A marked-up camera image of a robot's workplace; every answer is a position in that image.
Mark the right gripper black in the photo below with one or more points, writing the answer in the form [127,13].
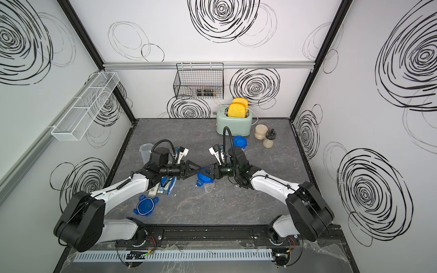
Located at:
[217,171]

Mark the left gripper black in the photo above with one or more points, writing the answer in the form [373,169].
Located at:
[182,170]

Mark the clear container blue lid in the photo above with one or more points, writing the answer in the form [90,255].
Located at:
[204,182]
[240,141]

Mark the clear plastic container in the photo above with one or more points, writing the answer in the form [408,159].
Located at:
[145,151]

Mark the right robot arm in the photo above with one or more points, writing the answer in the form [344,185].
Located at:
[309,214]

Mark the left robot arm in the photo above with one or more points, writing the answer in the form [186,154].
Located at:
[91,208]

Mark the blue white toothbrush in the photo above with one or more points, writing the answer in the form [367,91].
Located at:
[171,185]

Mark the mint green toaster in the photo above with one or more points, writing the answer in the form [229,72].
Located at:
[238,126]

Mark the small bottle black cap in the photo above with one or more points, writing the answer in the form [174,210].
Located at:
[269,138]

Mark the beige round jar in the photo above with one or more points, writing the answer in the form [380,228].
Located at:
[260,131]

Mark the yellow sponge toast front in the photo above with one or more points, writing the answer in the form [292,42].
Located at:
[237,110]

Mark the yellow sponge toast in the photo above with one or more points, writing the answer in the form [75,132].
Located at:
[237,110]
[242,101]

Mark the yellow sponge toast back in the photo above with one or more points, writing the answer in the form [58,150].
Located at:
[242,101]

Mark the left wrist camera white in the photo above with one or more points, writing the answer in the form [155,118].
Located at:
[181,152]

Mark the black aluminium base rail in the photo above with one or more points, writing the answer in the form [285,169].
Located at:
[205,235]

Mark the black wire wall basket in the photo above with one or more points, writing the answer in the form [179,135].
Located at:
[199,80]

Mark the white slotted cable duct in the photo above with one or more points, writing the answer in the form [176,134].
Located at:
[175,255]

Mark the white mesh wall shelf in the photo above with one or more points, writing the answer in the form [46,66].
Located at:
[96,104]

